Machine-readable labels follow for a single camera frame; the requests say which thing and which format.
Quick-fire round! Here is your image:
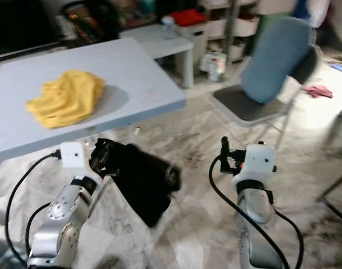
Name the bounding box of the magenta cloth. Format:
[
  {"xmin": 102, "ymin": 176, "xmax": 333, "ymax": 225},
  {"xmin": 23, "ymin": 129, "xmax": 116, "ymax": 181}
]
[{"xmin": 303, "ymin": 84, "xmax": 334, "ymax": 99}]

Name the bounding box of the light blue cushion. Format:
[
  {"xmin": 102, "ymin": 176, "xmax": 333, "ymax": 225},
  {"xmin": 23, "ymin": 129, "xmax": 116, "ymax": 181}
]
[{"xmin": 241, "ymin": 17, "xmax": 318, "ymax": 104}]

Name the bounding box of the clear plastic bottle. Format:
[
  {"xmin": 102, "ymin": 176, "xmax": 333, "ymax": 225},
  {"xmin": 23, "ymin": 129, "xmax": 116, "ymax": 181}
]
[{"xmin": 162, "ymin": 16, "xmax": 176, "ymax": 40}]

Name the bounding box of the small white side table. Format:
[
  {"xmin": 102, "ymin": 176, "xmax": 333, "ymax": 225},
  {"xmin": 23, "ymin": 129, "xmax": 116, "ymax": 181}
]
[{"xmin": 119, "ymin": 24, "xmax": 195, "ymax": 89}]

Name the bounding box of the black garment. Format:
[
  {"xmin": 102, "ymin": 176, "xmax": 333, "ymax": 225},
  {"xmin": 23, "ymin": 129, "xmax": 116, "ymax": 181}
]
[{"xmin": 92, "ymin": 137, "xmax": 182, "ymax": 228}]

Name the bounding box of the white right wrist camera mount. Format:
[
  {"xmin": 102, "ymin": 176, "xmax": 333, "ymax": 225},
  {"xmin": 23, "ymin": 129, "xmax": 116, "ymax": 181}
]
[{"xmin": 231, "ymin": 144, "xmax": 276, "ymax": 194}]

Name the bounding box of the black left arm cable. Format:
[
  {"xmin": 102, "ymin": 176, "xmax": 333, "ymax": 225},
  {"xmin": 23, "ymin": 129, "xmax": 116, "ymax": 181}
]
[
  {"xmin": 6, "ymin": 150, "xmax": 64, "ymax": 264},
  {"xmin": 25, "ymin": 201, "xmax": 53, "ymax": 261}
]

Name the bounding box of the white drawer shelf unit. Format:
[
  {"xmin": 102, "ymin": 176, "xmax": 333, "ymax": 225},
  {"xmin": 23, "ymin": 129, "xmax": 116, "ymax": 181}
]
[{"xmin": 202, "ymin": 0, "xmax": 300, "ymax": 61}]

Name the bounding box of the black flat television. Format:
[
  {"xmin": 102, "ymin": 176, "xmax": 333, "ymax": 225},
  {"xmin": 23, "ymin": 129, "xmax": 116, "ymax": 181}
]
[{"xmin": 0, "ymin": 0, "xmax": 62, "ymax": 57}]

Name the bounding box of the yellow polo shirt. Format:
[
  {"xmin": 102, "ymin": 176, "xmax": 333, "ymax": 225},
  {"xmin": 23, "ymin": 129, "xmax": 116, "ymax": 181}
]
[{"xmin": 26, "ymin": 69, "xmax": 105, "ymax": 129}]

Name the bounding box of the black office chair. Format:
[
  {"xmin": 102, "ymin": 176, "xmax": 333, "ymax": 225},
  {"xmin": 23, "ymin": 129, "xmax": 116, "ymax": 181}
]
[{"xmin": 62, "ymin": 0, "xmax": 122, "ymax": 48}]

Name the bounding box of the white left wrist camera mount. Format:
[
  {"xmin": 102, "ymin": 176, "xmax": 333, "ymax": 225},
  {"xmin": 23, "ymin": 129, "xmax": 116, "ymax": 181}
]
[{"xmin": 62, "ymin": 142, "xmax": 94, "ymax": 180}]

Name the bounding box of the red cloth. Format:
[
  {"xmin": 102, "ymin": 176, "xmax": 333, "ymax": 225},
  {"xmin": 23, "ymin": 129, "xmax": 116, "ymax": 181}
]
[{"xmin": 170, "ymin": 8, "xmax": 208, "ymax": 27}]

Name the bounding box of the grey folding table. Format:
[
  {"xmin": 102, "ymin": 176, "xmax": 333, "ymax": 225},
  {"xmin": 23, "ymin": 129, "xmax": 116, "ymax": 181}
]
[{"xmin": 0, "ymin": 38, "xmax": 186, "ymax": 163}]

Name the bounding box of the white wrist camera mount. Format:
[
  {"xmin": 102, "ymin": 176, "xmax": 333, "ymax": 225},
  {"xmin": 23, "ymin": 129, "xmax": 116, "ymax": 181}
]
[
  {"xmin": 231, "ymin": 144, "xmax": 276, "ymax": 194},
  {"xmin": 62, "ymin": 142, "xmax": 94, "ymax": 180}
]

